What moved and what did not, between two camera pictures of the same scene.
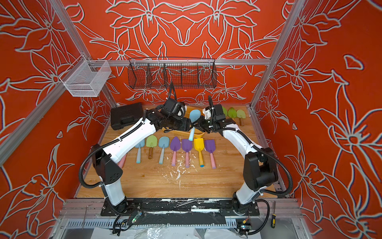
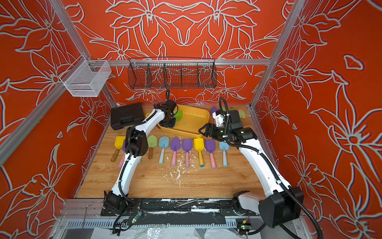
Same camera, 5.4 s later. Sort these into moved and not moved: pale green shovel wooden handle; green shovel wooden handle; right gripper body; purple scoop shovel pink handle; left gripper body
Moved: right gripper body; left gripper body
Not moved: purple scoop shovel pink handle; pale green shovel wooden handle; green shovel wooden handle
